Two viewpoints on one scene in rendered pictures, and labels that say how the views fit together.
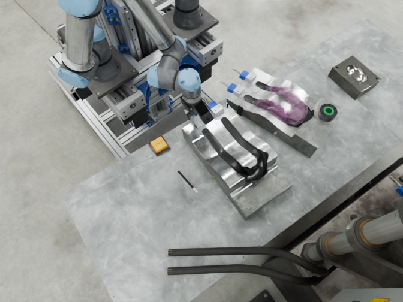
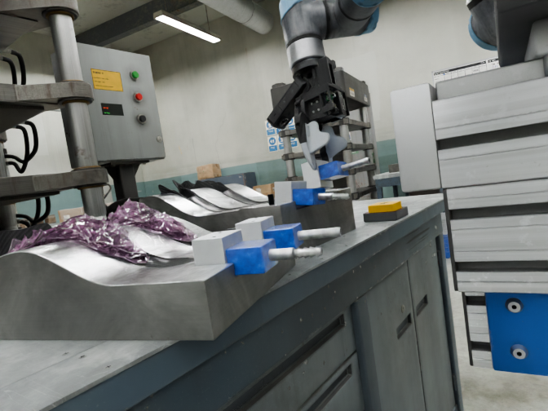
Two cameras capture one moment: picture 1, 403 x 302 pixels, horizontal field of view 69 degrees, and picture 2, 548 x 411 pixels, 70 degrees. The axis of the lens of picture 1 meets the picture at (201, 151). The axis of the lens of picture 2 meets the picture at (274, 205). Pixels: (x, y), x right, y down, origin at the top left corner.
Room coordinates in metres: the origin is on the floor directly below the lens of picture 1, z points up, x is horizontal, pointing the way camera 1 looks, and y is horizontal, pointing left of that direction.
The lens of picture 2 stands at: (1.42, -0.36, 0.93)
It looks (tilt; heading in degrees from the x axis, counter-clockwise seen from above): 4 degrees down; 160
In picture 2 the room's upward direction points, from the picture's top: 8 degrees counter-clockwise
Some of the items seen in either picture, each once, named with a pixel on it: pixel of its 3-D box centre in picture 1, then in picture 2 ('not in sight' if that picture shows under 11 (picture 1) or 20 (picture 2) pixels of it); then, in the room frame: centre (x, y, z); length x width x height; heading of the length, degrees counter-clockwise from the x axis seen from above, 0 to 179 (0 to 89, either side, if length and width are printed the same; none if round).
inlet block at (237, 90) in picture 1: (231, 87); (290, 236); (0.95, -0.17, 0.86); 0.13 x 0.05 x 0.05; 50
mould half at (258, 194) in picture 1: (235, 155); (225, 214); (0.55, -0.16, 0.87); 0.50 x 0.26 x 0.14; 32
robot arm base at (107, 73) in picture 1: (101, 62); not in sight; (0.94, 0.43, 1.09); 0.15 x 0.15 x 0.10
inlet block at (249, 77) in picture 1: (243, 74); (261, 255); (1.03, -0.24, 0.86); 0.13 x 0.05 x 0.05; 50
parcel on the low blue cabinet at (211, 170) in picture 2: not in sight; (209, 171); (-6.68, 1.34, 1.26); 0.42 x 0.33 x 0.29; 42
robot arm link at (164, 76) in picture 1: (165, 74); (350, 13); (0.72, 0.12, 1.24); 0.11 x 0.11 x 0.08; 73
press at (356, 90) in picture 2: not in sight; (335, 161); (-3.27, 2.36, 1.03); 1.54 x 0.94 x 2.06; 132
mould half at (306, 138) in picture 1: (282, 106); (94, 261); (0.82, -0.41, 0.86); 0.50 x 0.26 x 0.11; 50
